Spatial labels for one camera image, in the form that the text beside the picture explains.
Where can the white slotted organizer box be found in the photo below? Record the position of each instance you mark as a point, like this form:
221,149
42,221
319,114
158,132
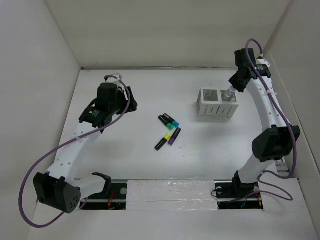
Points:
212,103

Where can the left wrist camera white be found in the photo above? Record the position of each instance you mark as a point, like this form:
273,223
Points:
116,76

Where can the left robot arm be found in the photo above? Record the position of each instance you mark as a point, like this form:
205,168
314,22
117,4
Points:
58,186

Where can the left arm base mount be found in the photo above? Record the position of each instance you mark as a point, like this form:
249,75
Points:
112,197

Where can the green cap highlighter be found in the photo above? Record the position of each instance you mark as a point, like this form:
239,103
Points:
168,125

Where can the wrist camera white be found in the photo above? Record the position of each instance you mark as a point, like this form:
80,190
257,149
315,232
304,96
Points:
116,76
262,61

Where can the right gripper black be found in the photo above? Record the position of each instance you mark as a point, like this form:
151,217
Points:
240,87

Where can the yellow cap highlighter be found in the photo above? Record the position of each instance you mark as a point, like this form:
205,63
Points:
162,142

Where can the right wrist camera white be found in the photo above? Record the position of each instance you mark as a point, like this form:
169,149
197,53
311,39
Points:
262,61

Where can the purple cap highlighter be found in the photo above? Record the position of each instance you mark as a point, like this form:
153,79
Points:
174,136

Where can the aluminium rail strip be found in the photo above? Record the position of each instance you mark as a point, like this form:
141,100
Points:
282,168

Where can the blue cap highlighter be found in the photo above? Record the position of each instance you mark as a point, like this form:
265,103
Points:
171,120

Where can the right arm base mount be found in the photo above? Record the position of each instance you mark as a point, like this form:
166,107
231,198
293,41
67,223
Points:
231,197

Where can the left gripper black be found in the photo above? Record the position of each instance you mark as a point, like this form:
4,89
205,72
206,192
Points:
121,94

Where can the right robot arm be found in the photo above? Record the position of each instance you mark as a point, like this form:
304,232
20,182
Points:
278,137

